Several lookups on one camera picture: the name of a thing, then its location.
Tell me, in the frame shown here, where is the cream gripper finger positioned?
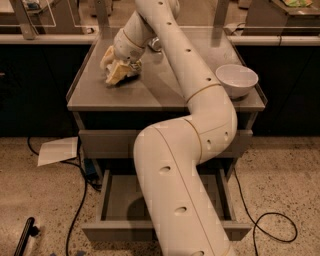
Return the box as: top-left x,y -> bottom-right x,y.
100,46 -> 115,71
105,59 -> 131,85

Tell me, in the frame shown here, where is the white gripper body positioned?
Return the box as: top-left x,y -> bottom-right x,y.
113,11 -> 156,63

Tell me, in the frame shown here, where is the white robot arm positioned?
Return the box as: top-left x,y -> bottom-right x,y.
100,0 -> 237,256

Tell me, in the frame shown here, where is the blue silver soda can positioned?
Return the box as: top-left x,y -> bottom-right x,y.
148,37 -> 162,52

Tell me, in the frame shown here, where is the closed grey upper drawer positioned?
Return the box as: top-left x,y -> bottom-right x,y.
79,130 -> 253,159

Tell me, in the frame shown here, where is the open grey middle drawer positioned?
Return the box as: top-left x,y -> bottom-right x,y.
82,170 -> 253,242

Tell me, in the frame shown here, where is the grey metal cabinet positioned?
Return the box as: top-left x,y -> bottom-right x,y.
65,25 -> 268,174

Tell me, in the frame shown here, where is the white paper sheet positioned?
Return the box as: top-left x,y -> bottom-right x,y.
38,137 -> 78,166

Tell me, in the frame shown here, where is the blue power adapter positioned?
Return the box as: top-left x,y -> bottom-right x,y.
83,159 -> 97,177

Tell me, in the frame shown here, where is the white ceramic bowl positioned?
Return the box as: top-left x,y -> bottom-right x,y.
215,64 -> 259,99

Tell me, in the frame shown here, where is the black ribbed floor object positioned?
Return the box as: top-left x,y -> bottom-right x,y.
14,217 -> 40,256

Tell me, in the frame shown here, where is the black floor cable left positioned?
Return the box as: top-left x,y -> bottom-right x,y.
26,135 -> 103,256

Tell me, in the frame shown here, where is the black floor cable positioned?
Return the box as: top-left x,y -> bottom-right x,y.
26,135 -> 103,256
232,166 -> 299,256

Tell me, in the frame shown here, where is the black floor cable right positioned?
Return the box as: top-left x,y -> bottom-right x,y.
232,166 -> 299,256

